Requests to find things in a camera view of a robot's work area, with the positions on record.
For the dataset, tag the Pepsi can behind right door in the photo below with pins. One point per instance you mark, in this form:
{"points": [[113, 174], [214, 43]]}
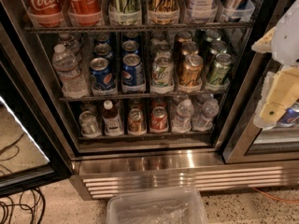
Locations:
{"points": [[290, 116]]}

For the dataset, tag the white 7up can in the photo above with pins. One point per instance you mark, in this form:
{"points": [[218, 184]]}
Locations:
{"points": [[162, 72]]}

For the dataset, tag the bottom shelf red can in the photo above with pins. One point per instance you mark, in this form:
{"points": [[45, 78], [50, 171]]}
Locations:
{"points": [[158, 120]]}

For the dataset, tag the left Coca-Cola can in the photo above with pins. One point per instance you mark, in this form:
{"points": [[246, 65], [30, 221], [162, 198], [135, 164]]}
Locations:
{"points": [[46, 12]]}

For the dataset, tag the wire shelf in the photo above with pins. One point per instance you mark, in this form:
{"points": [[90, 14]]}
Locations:
{"points": [[139, 28], [135, 95]]}

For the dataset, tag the front right Pepsi can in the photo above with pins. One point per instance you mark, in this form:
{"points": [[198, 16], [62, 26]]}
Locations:
{"points": [[132, 70]]}

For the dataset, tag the tall green striped can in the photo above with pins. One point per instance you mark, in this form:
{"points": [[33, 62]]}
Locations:
{"points": [[125, 12]]}

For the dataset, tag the front clear water bottle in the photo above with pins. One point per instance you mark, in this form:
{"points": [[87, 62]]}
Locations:
{"points": [[67, 68]]}

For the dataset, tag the coca-cola can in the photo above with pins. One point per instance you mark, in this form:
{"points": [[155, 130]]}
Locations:
{"points": [[46, 12], [85, 12]]}

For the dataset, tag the bottom shelf silver can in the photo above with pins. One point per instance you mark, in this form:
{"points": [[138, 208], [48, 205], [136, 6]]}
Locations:
{"points": [[89, 124]]}

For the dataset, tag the middle wire shelf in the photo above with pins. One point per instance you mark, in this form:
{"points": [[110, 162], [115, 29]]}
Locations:
{"points": [[135, 95]]}

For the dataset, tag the bottom shelf juice bottle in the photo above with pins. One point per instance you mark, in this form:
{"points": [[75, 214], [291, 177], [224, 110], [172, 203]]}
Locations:
{"points": [[112, 119]]}

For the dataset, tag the front green soda can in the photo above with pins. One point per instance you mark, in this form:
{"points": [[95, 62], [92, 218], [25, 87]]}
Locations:
{"points": [[218, 71]]}

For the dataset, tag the green soda can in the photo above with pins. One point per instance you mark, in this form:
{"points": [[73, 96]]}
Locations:
{"points": [[218, 71], [217, 47]]}

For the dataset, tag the upper wire shelf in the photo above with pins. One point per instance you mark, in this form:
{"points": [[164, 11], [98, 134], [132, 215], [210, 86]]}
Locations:
{"points": [[139, 28]]}

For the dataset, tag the front gold soda can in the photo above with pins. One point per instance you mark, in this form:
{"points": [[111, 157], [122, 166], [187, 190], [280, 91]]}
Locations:
{"points": [[190, 70]]}

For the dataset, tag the open glass fridge door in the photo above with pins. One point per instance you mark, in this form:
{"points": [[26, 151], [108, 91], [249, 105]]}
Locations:
{"points": [[31, 152]]}

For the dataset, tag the tall gold striped can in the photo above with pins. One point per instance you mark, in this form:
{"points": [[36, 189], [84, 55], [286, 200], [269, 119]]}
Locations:
{"points": [[163, 11]]}

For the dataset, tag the bottom shelf brown can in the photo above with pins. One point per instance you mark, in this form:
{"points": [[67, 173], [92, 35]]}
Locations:
{"points": [[136, 122]]}

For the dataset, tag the bottom right water bottle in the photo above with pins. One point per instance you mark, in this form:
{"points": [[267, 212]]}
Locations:
{"points": [[204, 120]]}

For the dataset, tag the steel fridge vent grille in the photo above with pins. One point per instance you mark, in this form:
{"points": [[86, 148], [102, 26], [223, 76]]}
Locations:
{"points": [[108, 178]]}

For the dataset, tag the tall white can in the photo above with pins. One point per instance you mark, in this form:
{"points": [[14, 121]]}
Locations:
{"points": [[201, 11]]}

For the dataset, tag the rear water bottle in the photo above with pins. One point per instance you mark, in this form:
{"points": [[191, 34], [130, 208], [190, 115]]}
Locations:
{"points": [[71, 43]]}

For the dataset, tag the right Coca-Cola can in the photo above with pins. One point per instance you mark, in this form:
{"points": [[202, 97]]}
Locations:
{"points": [[85, 12]]}

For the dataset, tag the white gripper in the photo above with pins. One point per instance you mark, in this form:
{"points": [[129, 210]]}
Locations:
{"points": [[288, 37]]}

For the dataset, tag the front left Pepsi can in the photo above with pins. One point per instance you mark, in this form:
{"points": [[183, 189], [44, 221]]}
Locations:
{"points": [[102, 74]]}

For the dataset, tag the gold soda can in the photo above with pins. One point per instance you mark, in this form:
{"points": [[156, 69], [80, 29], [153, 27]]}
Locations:
{"points": [[190, 70], [188, 48]]}

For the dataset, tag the clear plastic bin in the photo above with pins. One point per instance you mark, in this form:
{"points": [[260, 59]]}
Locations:
{"points": [[182, 205]]}

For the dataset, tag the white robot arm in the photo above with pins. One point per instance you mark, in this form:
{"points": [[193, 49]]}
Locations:
{"points": [[285, 42]]}

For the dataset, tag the bottom left water bottle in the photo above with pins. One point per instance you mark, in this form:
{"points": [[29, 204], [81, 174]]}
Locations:
{"points": [[181, 122]]}

